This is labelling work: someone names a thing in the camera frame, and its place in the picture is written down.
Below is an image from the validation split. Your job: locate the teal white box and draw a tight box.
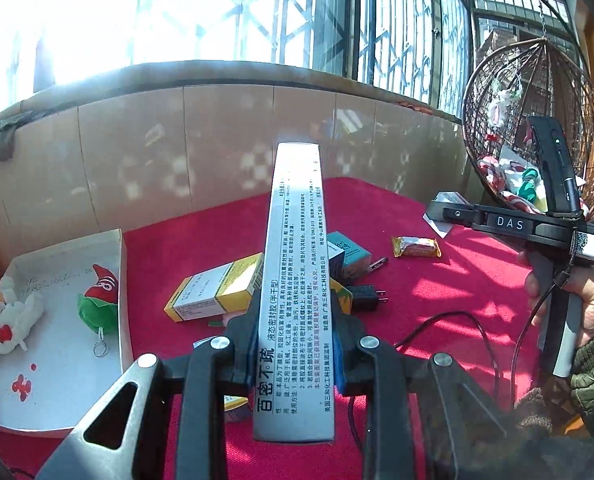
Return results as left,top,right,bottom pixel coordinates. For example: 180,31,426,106
325,231,371,283

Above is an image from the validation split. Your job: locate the black power plug adapter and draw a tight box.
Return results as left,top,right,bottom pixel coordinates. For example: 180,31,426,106
349,284,390,312

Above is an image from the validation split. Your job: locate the white paper piece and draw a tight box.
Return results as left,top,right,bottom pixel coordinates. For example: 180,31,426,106
422,191,470,238

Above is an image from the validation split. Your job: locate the window with metal grille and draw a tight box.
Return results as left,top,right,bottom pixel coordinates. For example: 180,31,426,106
127,0,478,111

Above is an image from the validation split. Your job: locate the yellow white medicine box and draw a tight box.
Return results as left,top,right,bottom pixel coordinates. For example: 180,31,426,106
163,254,264,323

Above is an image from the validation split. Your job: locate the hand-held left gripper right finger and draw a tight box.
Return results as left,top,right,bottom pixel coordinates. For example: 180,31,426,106
333,302,528,480

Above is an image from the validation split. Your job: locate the brown knit garment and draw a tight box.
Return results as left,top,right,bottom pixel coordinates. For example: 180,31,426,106
512,380,585,436

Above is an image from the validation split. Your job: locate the red table cloth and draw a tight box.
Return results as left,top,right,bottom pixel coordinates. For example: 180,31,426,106
0,177,585,480

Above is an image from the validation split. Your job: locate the colourful printed cushion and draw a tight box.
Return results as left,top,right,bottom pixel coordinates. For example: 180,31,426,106
477,155,590,213

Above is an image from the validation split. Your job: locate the white cardboard tray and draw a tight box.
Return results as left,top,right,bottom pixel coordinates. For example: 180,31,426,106
0,229,135,438

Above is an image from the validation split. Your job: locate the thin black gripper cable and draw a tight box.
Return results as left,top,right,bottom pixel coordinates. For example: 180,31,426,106
511,267,570,408

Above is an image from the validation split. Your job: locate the long grey sealant box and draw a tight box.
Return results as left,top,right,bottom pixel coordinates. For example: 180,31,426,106
252,142,337,445

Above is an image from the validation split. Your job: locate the hanging wicker chair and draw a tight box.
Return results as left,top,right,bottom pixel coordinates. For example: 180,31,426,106
462,0,594,241

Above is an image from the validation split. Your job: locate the yellow tissue pack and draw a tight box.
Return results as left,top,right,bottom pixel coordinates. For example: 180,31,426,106
329,277,354,316

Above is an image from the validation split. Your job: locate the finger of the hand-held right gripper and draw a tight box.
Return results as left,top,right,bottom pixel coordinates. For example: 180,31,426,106
424,199,481,229

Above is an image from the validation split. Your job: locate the white plush toy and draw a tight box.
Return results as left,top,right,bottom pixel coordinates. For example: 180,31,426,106
0,276,45,356

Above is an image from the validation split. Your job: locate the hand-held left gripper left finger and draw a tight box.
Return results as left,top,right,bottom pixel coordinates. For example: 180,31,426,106
36,305,259,480

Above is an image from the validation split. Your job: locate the yellow red snack packet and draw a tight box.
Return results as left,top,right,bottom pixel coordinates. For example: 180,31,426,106
391,236,442,260

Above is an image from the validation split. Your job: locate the red green plush toy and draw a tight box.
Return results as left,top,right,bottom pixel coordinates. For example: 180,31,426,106
77,264,120,358

